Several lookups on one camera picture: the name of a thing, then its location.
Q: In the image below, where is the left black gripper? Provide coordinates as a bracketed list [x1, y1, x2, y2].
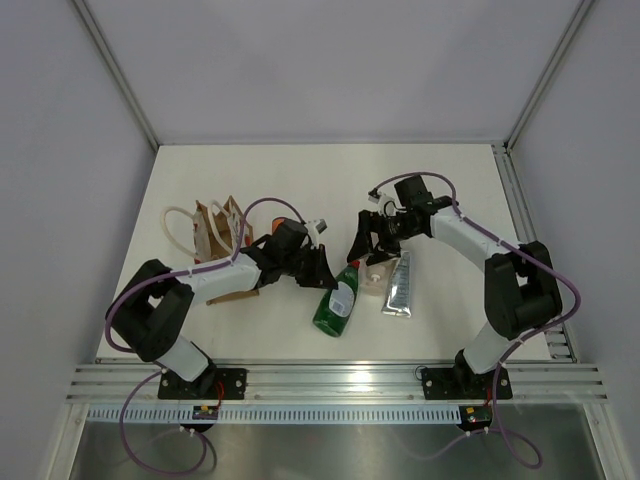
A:
[281, 244, 337, 289]

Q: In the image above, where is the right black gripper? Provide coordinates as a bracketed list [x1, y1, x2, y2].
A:
[347, 210, 420, 266]

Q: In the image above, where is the green dish soap bottle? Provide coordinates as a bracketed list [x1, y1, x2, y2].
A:
[312, 260, 360, 338]

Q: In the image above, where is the orange blue spray bottle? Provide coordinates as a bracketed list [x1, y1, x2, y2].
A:
[271, 217, 286, 233]

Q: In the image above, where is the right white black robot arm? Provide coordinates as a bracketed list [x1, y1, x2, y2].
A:
[347, 172, 562, 400]

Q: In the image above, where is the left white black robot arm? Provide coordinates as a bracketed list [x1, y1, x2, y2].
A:
[106, 218, 337, 400]

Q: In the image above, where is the beige pump lotion bottle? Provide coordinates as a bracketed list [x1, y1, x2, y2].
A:
[360, 258, 398, 297]

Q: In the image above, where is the silver toothpaste tube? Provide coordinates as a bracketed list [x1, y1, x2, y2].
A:
[381, 250, 411, 318]

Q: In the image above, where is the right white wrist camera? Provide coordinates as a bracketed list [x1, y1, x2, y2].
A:
[368, 188, 397, 216]

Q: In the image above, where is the white slotted cable duct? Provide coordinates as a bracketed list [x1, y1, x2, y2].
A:
[87, 404, 461, 425]

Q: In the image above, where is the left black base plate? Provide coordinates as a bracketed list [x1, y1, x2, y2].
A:
[157, 367, 247, 400]

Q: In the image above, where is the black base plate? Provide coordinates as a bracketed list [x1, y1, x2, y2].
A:
[420, 366, 513, 400]
[157, 367, 247, 400]

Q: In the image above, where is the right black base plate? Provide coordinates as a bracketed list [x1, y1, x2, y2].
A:
[420, 366, 513, 400]

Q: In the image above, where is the right side aluminium rail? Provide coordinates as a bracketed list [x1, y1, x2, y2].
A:
[492, 143, 579, 361]

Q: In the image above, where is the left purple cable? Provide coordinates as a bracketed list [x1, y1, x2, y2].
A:
[104, 197, 306, 474]

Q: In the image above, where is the aluminium mounting rail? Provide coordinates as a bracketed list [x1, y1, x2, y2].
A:
[66, 362, 607, 404]

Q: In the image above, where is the right aluminium frame post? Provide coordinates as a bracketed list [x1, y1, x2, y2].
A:
[503, 0, 598, 155]

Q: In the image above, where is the aluminium frame post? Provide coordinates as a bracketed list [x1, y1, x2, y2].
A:
[503, 0, 598, 155]
[68, 0, 162, 153]

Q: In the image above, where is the left aluminium frame post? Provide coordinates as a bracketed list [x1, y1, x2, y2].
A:
[68, 0, 162, 153]

